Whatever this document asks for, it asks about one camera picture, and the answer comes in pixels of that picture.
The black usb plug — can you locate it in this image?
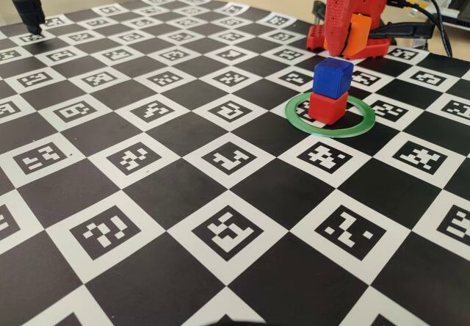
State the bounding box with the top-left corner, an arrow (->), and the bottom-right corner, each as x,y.
387,0 -> 419,11

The green flat ring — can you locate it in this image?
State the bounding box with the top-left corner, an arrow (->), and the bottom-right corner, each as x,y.
284,91 -> 377,139

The white grey case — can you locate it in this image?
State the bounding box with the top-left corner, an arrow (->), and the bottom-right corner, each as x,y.
438,0 -> 470,29

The grey metal table clamp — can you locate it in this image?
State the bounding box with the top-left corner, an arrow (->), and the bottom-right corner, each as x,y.
311,0 -> 327,26

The red cube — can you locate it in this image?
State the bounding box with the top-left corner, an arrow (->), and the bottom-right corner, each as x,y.
307,90 -> 349,126

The blue cube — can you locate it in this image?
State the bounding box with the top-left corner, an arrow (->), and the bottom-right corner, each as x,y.
312,57 -> 354,101

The checkerboard marker mat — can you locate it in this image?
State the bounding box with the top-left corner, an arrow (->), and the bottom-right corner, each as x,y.
0,0 -> 470,326

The orange cube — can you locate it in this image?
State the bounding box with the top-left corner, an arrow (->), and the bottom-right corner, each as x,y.
343,12 -> 372,59

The thick black cable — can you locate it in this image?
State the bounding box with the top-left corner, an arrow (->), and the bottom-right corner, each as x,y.
391,0 -> 453,57

